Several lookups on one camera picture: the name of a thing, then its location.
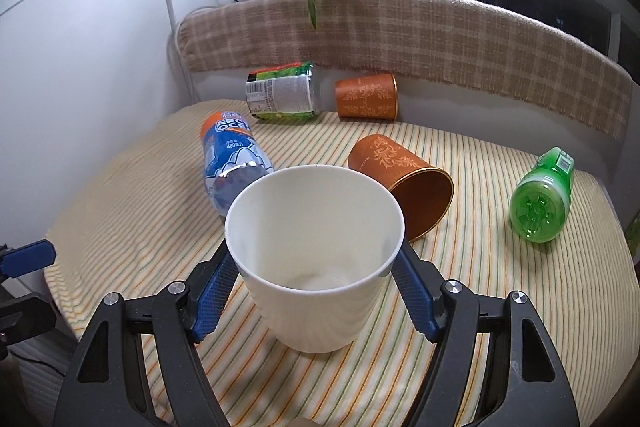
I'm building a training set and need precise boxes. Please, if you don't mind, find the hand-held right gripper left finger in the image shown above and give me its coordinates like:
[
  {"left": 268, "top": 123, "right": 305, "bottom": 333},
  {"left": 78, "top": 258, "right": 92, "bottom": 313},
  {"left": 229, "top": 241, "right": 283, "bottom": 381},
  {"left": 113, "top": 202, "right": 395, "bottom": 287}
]
[{"left": 52, "top": 241, "right": 238, "bottom": 427}]

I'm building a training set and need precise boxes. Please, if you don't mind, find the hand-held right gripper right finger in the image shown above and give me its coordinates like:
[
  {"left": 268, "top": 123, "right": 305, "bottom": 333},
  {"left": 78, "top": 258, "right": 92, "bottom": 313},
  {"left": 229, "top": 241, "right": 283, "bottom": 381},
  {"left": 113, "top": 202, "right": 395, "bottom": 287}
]
[{"left": 390, "top": 243, "right": 583, "bottom": 427}]

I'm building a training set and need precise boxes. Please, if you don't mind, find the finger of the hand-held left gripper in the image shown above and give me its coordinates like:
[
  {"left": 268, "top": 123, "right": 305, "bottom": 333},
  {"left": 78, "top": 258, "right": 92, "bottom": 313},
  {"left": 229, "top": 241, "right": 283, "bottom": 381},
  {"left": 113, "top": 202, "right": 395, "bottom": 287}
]
[
  {"left": 0, "top": 296, "right": 57, "bottom": 360},
  {"left": 0, "top": 239, "right": 57, "bottom": 279}
]

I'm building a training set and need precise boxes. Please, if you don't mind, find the white paper cup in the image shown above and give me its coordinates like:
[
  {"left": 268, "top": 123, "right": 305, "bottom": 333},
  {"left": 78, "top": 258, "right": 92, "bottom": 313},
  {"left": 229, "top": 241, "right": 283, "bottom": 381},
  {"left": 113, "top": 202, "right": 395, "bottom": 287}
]
[{"left": 224, "top": 164, "right": 406, "bottom": 354}]

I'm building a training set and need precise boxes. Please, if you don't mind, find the orange patterned cup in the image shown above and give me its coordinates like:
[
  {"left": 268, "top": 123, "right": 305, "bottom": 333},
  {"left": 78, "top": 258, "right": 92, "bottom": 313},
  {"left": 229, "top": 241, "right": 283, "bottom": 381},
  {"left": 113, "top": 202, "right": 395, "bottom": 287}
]
[
  {"left": 348, "top": 134, "right": 455, "bottom": 242},
  {"left": 334, "top": 72, "right": 399, "bottom": 122}
]

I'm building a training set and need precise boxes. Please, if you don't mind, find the blue label plastic bottle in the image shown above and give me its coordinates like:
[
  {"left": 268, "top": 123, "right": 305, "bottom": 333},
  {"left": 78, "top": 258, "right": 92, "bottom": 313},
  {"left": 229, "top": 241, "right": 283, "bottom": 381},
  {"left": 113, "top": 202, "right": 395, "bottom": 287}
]
[{"left": 200, "top": 111, "right": 275, "bottom": 219}]

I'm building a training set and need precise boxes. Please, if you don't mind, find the green label plastic bottle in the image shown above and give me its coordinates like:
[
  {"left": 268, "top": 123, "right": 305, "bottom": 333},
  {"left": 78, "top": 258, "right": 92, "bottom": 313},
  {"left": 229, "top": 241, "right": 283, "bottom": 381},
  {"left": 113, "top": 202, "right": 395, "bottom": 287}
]
[{"left": 244, "top": 61, "right": 322, "bottom": 122}]

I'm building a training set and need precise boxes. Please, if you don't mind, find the beige plaid blanket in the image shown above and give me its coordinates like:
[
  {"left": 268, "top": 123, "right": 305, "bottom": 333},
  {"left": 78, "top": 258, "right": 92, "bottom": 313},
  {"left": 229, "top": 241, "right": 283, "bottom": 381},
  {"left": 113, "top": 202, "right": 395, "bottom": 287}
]
[{"left": 175, "top": 0, "right": 635, "bottom": 144}]

